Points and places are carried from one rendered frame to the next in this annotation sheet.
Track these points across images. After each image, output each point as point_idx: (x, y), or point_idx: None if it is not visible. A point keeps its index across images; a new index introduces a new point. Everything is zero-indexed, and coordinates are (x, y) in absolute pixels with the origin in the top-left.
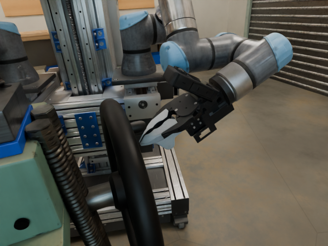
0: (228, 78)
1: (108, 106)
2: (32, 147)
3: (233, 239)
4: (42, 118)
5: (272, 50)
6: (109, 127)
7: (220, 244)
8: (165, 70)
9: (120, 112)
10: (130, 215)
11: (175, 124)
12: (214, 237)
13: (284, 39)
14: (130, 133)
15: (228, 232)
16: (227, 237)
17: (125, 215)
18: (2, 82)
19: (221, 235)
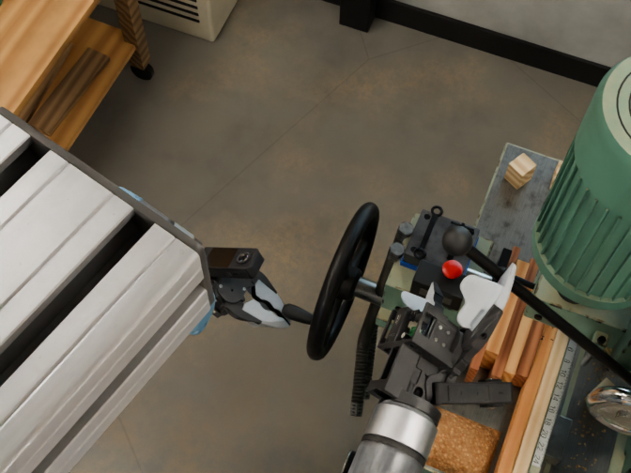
0: (192, 237)
1: (351, 244)
2: (413, 221)
3: (96, 442)
4: (402, 232)
5: (141, 199)
6: (362, 231)
7: (121, 455)
8: (209, 317)
9: (349, 231)
10: (356, 266)
11: (261, 281)
12: (116, 472)
13: (122, 189)
14: (356, 216)
15: (86, 458)
16: (100, 452)
17: (336, 328)
18: (414, 250)
19: (102, 465)
